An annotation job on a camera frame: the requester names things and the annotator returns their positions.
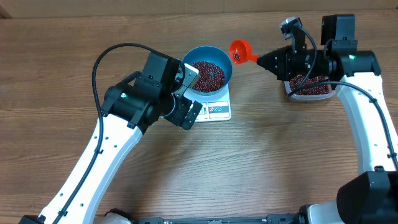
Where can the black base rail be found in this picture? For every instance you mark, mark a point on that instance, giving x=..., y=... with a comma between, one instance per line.
x=116, y=215

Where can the clear plastic container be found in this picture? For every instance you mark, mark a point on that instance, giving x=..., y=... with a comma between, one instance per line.
x=306, y=98

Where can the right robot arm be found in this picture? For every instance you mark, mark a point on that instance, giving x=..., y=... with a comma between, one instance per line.
x=355, y=75

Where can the blue metal bowl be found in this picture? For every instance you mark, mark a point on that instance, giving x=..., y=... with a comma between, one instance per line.
x=211, y=54

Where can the white digital kitchen scale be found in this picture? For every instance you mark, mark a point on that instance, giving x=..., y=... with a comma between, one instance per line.
x=216, y=106

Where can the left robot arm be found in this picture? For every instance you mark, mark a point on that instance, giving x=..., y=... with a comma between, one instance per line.
x=129, y=108

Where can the red azuki beans in container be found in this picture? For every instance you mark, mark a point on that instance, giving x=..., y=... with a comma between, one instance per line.
x=317, y=90

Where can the red measuring scoop blue handle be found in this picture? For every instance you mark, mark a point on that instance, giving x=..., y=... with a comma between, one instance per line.
x=240, y=51

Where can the red beans in bowl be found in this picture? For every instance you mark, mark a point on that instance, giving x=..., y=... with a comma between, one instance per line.
x=211, y=77

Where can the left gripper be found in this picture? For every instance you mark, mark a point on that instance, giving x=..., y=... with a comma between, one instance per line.
x=185, y=105

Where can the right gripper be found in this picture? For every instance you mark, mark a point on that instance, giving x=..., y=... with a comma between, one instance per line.
x=286, y=61

